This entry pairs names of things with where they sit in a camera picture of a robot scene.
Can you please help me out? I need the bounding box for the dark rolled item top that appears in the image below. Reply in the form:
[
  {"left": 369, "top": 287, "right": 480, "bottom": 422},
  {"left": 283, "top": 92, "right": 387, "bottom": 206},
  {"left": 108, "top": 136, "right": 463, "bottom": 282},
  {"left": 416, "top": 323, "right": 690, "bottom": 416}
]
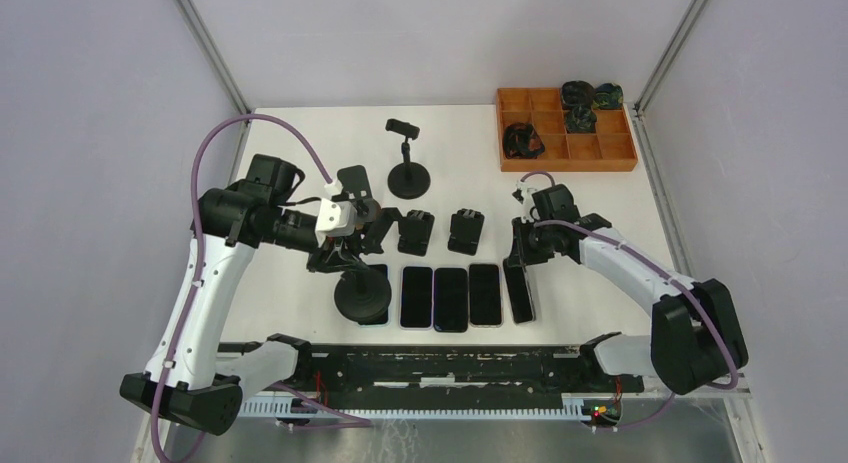
[{"left": 560, "top": 80, "right": 595, "bottom": 111}]

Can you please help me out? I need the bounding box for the black case phone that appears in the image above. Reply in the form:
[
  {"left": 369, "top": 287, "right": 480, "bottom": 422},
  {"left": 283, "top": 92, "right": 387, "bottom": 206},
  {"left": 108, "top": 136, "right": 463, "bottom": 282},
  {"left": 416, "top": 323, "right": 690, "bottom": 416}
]
[{"left": 433, "top": 268, "right": 469, "bottom": 333}]

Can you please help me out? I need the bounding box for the green rolled item corner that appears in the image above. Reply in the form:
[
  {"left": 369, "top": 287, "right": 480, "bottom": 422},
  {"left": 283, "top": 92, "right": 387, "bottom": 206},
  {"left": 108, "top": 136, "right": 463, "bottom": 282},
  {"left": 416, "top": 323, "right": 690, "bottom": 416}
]
[{"left": 593, "top": 82, "right": 623, "bottom": 110}]

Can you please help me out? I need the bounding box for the black rolled item in tray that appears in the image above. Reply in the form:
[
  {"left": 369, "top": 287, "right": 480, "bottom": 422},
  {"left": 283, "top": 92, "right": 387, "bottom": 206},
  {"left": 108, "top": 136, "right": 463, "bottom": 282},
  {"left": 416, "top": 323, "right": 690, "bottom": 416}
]
[{"left": 502, "top": 122, "right": 546, "bottom": 159}]

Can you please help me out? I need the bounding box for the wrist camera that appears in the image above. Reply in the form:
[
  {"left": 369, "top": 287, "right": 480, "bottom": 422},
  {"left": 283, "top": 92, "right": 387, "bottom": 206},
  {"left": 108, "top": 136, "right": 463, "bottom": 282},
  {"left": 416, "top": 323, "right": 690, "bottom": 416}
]
[
  {"left": 315, "top": 199, "right": 357, "bottom": 237},
  {"left": 512, "top": 184, "right": 538, "bottom": 223}
]

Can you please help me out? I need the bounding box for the lilac case phone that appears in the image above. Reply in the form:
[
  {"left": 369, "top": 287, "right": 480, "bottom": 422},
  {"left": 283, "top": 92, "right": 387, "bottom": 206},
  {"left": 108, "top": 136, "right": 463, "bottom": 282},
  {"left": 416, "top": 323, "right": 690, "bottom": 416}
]
[{"left": 399, "top": 266, "right": 434, "bottom": 329}]

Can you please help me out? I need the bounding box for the orange compartment tray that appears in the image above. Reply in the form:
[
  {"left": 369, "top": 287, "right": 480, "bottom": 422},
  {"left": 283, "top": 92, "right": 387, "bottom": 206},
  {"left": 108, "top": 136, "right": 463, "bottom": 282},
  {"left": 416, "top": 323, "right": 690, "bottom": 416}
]
[{"left": 494, "top": 87, "right": 638, "bottom": 173}]

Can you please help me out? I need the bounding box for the blue case phone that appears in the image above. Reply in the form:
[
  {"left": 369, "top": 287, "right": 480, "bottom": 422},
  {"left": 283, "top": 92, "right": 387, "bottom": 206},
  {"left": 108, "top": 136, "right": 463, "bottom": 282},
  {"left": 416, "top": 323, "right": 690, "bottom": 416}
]
[{"left": 355, "top": 264, "right": 392, "bottom": 326}]

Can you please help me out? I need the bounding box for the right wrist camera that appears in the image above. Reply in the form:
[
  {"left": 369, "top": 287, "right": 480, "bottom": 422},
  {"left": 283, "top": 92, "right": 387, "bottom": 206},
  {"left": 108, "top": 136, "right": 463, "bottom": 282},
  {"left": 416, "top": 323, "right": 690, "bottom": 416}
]
[{"left": 512, "top": 184, "right": 538, "bottom": 223}]

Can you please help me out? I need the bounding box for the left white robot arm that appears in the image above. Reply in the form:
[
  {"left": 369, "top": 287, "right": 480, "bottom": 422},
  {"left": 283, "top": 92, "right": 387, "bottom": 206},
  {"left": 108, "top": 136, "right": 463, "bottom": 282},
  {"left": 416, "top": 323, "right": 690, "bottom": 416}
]
[{"left": 120, "top": 155, "right": 375, "bottom": 436}]

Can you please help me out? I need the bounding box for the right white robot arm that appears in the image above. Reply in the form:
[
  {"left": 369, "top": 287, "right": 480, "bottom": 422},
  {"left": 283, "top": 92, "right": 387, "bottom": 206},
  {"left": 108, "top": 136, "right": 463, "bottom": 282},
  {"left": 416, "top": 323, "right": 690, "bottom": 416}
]
[{"left": 502, "top": 180, "right": 749, "bottom": 395}]

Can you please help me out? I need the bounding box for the brown base phone stand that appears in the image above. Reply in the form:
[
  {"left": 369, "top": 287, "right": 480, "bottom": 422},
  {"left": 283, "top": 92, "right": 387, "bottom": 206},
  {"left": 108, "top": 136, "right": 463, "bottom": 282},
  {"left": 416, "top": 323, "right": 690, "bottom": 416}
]
[{"left": 333, "top": 165, "right": 381, "bottom": 225}]

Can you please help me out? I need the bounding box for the green rolled item middle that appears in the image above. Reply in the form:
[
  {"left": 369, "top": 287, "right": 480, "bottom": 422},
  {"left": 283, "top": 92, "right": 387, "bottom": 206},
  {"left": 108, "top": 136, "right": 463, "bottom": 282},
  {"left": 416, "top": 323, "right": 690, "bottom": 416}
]
[{"left": 564, "top": 105, "right": 597, "bottom": 134}]

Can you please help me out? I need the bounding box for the white cable duct rail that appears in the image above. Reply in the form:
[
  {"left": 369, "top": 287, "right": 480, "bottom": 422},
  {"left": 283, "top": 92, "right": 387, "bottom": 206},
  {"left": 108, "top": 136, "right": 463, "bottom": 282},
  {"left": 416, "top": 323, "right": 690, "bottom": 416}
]
[{"left": 238, "top": 393, "right": 613, "bottom": 423}]

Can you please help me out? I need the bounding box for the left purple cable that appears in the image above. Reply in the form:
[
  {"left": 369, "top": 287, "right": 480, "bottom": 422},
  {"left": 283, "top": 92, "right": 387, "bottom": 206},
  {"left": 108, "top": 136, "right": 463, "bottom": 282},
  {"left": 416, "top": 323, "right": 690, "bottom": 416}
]
[{"left": 148, "top": 113, "right": 374, "bottom": 463}]

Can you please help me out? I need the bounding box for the black phone stand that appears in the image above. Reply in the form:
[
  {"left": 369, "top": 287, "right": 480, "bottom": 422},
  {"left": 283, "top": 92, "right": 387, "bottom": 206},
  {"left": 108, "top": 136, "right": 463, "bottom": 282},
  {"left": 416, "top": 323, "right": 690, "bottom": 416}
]
[
  {"left": 447, "top": 208, "right": 485, "bottom": 256},
  {"left": 397, "top": 210, "right": 435, "bottom": 257}
]

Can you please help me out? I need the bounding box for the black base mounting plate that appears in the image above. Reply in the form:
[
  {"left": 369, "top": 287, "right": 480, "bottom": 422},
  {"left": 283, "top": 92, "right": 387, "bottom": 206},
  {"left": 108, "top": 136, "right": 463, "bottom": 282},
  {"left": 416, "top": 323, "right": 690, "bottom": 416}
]
[{"left": 250, "top": 343, "right": 645, "bottom": 412}]

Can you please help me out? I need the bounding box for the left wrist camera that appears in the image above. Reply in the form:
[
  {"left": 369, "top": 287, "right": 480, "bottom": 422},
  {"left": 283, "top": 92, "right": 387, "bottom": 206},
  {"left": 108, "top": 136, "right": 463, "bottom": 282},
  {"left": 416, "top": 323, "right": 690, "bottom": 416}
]
[{"left": 315, "top": 199, "right": 357, "bottom": 237}]

